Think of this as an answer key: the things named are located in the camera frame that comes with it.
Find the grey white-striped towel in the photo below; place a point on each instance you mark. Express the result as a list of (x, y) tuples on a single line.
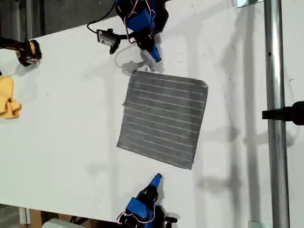
[(161, 118)]

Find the white box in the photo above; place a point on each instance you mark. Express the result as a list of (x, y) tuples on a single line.
[(54, 223)]

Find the white table leg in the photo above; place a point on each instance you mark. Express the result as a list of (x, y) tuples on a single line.
[(24, 216)]

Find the black clamp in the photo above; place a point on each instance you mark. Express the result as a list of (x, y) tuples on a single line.
[(285, 113)]

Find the yellow cloth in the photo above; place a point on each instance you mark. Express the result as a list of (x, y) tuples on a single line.
[(7, 95)]

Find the black camera stalk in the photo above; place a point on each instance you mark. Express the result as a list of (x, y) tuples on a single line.
[(126, 38)]

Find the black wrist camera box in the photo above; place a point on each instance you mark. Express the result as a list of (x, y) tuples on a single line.
[(171, 220), (105, 38)]

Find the steel post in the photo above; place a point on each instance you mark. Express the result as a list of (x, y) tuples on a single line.
[(275, 71)]

